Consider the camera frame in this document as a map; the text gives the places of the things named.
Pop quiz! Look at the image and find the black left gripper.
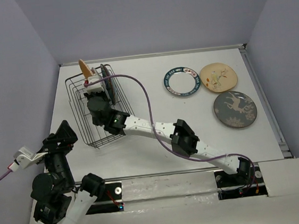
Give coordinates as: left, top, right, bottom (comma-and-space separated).
30, 117, 84, 190

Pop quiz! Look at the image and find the dark teal blossom plate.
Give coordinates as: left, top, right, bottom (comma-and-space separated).
98, 62, 117, 107

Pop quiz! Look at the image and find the black wire dish rack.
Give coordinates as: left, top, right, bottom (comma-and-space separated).
64, 73, 134, 148

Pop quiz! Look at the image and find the woven bamboo tray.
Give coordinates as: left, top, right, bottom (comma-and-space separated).
78, 59, 93, 80

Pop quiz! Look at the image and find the white plate with teal rim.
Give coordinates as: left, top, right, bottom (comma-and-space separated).
163, 67, 201, 97

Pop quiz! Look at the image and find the grey plate with deer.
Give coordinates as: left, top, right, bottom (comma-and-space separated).
213, 90, 258, 129

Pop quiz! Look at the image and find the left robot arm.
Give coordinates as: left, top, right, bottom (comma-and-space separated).
15, 120, 105, 224

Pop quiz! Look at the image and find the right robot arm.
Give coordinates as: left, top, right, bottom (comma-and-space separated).
84, 92, 252, 184

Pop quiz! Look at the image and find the cream plate with bird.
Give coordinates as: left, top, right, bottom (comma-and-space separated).
200, 62, 238, 93

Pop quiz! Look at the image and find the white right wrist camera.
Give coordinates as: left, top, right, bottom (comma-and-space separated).
80, 65, 105, 96

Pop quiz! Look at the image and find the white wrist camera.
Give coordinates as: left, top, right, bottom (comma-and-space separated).
80, 65, 105, 96
8, 147, 48, 172

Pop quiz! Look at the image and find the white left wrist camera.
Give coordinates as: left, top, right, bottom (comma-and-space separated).
8, 147, 48, 172

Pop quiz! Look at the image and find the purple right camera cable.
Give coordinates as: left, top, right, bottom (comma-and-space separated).
87, 60, 260, 203

